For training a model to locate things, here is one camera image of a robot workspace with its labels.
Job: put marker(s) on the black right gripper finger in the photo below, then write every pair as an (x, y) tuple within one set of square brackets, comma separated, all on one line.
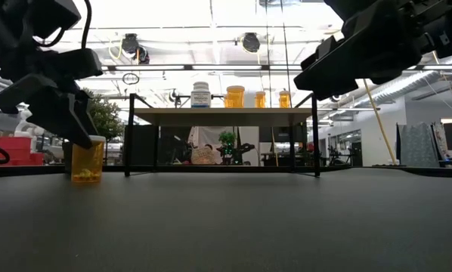
[(332, 81), (332, 53)]

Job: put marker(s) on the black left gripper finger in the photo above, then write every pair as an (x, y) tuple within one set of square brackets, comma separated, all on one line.
[(29, 87), (65, 115)]

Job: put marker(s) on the small orange pill bottle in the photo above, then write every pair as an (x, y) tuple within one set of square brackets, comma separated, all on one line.
[(260, 100), (284, 99)]

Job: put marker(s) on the medium orange pill bottle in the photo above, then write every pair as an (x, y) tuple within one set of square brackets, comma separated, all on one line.
[(84, 166)]

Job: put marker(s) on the large orange pill bottle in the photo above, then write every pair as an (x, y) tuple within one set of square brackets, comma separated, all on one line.
[(235, 97)]

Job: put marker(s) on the white pill bottle blue label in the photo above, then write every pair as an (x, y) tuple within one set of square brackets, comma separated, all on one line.
[(200, 95)]

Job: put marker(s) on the wooden shelf black metal legs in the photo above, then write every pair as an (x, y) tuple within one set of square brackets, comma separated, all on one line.
[(226, 116)]

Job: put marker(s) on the white robot figure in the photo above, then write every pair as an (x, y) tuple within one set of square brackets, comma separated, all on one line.
[(25, 128)]

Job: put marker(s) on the potted green plant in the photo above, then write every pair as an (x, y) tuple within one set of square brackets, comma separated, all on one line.
[(107, 117)]

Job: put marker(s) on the red plastic bins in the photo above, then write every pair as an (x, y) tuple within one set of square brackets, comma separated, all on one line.
[(14, 149)]

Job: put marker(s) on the grey patterned fabric panel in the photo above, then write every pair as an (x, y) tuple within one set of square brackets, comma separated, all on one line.
[(417, 145)]

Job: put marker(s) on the long LED light bar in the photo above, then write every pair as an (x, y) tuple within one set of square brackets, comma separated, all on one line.
[(226, 67)]

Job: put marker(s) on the small green plant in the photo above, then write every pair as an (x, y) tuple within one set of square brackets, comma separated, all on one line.
[(228, 139)]

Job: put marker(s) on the wicker basket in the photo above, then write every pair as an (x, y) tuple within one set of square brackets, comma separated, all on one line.
[(203, 155)]

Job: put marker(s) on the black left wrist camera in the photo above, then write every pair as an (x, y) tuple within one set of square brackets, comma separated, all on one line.
[(54, 17)]

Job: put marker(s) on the silver ventilation duct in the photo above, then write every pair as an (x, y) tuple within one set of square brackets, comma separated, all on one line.
[(411, 87)]

